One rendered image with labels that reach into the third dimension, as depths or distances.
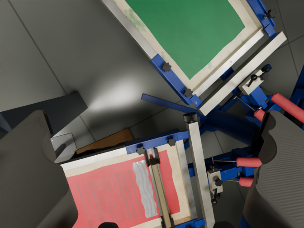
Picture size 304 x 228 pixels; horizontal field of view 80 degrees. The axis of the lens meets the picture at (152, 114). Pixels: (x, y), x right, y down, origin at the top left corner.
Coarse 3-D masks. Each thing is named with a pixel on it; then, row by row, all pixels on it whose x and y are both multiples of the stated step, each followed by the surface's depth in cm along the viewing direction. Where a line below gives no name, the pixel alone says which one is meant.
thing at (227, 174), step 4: (228, 164) 105; (224, 168) 102; (228, 168) 101; (232, 168) 101; (220, 172) 100; (224, 172) 100; (228, 172) 101; (232, 172) 101; (236, 172) 102; (224, 176) 101; (228, 176) 101; (232, 176) 102; (236, 176) 102; (208, 180) 100
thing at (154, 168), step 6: (150, 162) 94; (156, 162) 92; (156, 168) 91; (156, 174) 92; (156, 180) 92; (156, 186) 95; (162, 192) 94; (162, 198) 95; (162, 204) 95; (162, 210) 96; (168, 216) 97; (168, 222) 98
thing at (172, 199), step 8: (168, 184) 106; (168, 192) 107; (176, 192) 107; (168, 200) 108; (176, 200) 108; (176, 208) 109; (80, 216) 100; (144, 216) 107; (160, 216) 108; (80, 224) 101; (88, 224) 102; (120, 224) 105; (128, 224) 106; (136, 224) 107
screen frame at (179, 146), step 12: (180, 144) 99; (84, 156) 94; (96, 156) 92; (108, 156) 93; (180, 156) 100; (72, 168) 91; (180, 168) 103; (192, 192) 105; (192, 204) 107; (192, 216) 108
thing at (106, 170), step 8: (160, 152) 101; (128, 160) 99; (136, 160) 100; (160, 160) 102; (168, 160) 103; (104, 168) 98; (112, 168) 98; (120, 168) 99; (128, 168) 100; (160, 168) 103; (168, 168) 104; (72, 176) 96; (80, 176) 96; (88, 176) 97; (96, 176) 98; (168, 176) 105; (72, 184) 96; (136, 184) 102; (152, 184) 104; (72, 192) 97; (80, 200) 99; (80, 208) 99
